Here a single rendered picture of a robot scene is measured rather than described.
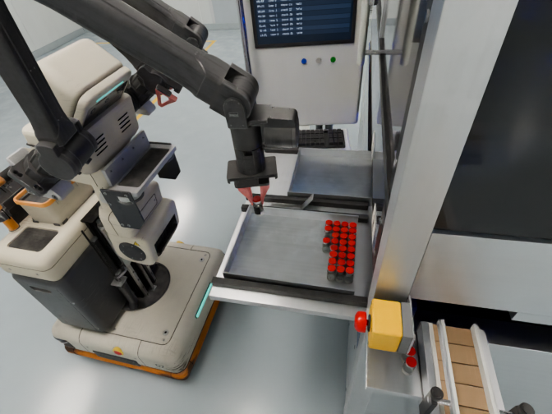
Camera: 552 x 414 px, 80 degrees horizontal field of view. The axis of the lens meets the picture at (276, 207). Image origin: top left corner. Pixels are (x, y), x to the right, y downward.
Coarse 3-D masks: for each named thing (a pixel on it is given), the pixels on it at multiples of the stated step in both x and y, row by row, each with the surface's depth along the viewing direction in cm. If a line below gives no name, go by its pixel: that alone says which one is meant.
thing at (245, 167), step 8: (240, 152) 62; (256, 152) 62; (232, 160) 69; (240, 160) 63; (248, 160) 63; (256, 160) 63; (264, 160) 66; (272, 160) 68; (232, 168) 67; (240, 168) 65; (248, 168) 64; (256, 168) 64; (264, 168) 66; (272, 168) 66; (232, 176) 65; (240, 176) 65; (248, 176) 65; (256, 176) 65; (264, 176) 65; (272, 176) 65
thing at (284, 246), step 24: (264, 216) 104; (288, 216) 103; (312, 216) 101; (336, 216) 99; (240, 240) 97; (264, 240) 97; (288, 240) 97; (312, 240) 96; (240, 264) 91; (264, 264) 91; (288, 264) 90; (312, 264) 90; (312, 288) 82; (336, 288) 80
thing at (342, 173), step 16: (304, 160) 125; (320, 160) 124; (336, 160) 123; (352, 160) 122; (368, 160) 122; (304, 176) 118; (320, 176) 117; (336, 176) 116; (352, 176) 116; (368, 176) 115; (288, 192) 107; (304, 192) 106; (320, 192) 111; (336, 192) 110; (352, 192) 109; (368, 192) 109
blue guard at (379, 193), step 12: (372, 12) 203; (372, 24) 188; (372, 36) 175; (372, 48) 164; (372, 60) 154; (372, 72) 145; (372, 84) 138; (372, 96) 130; (372, 108) 124; (372, 120) 118; (372, 132) 113; (384, 192) 65
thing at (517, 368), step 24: (360, 120) 260; (360, 144) 216; (432, 312) 77; (504, 336) 72; (528, 336) 72; (504, 360) 75; (528, 360) 73; (504, 384) 83; (528, 384) 80; (384, 408) 113; (408, 408) 108; (504, 408) 93
